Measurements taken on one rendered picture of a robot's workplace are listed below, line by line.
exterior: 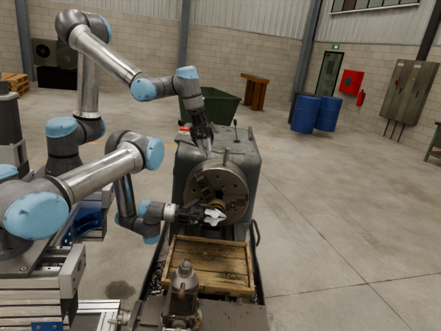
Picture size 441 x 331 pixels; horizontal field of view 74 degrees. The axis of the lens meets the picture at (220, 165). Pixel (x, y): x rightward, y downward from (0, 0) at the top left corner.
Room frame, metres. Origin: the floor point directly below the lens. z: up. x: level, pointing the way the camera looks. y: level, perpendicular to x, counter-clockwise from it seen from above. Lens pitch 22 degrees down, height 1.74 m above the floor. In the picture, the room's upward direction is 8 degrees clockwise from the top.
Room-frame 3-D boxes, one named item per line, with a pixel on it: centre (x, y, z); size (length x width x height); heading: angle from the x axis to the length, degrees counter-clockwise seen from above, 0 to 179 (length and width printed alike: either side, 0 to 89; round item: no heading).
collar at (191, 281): (0.64, 0.06, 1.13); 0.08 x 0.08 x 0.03
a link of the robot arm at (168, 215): (1.05, 0.18, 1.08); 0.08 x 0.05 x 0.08; 1
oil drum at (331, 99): (8.10, -2.73, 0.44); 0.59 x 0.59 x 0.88
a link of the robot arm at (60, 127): (1.14, 0.66, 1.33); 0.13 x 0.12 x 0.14; 164
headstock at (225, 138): (1.67, 0.03, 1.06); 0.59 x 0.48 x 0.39; 2
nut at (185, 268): (0.64, 0.06, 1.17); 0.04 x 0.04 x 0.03
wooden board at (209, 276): (1.00, -0.01, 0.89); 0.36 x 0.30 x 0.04; 92
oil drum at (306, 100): (7.53, -1.98, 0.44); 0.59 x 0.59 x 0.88
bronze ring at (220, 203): (1.12, -0.01, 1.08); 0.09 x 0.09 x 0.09; 2
